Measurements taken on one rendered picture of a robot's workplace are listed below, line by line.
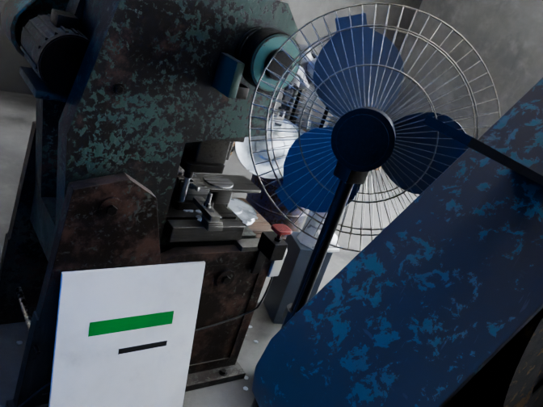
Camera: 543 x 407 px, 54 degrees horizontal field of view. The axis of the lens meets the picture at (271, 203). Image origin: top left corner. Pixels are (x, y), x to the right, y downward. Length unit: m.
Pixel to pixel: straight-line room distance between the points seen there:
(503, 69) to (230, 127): 5.05
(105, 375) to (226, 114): 0.96
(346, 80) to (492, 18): 5.59
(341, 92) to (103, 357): 1.18
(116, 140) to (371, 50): 0.79
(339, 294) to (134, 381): 1.50
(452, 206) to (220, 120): 1.25
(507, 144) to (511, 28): 6.01
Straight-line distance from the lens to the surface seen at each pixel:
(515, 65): 6.52
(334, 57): 1.27
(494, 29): 6.75
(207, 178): 2.11
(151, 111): 1.66
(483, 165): 0.64
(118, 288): 1.82
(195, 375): 2.31
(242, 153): 2.19
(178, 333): 2.01
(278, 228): 1.94
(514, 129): 0.66
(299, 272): 2.65
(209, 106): 1.74
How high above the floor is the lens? 1.56
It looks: 22 degrees down
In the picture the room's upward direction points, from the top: 19 degrees clockwise
